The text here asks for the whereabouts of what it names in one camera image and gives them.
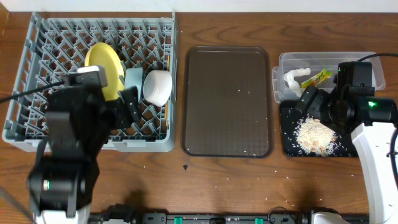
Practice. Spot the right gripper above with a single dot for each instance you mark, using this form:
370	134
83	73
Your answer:
319	98

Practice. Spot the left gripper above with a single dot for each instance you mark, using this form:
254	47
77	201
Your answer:
125	106

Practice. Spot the light blue bowl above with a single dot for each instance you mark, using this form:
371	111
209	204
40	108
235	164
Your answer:
134	78

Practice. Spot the white small plate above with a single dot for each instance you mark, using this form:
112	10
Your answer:
157	87

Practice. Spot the green orange snack wrapper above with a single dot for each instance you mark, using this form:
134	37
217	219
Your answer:
317	79

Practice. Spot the rice food scraps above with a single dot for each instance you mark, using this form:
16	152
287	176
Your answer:
311	136

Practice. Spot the yellow plate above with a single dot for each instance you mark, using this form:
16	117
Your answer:
104	55

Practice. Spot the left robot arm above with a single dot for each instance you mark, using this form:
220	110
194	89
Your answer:
80	122

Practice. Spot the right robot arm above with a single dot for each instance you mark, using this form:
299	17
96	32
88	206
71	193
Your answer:
352	108

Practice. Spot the grey dishwasher rack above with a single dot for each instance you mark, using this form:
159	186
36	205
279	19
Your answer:
58	46

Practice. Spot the black tray bin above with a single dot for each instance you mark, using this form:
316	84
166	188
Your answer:
289	118

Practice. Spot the clear plastic bin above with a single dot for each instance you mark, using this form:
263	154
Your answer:
316	62

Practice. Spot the dark brown serving tray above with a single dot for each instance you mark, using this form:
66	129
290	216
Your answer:
227	108

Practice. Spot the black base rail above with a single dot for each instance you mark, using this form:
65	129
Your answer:
120	213

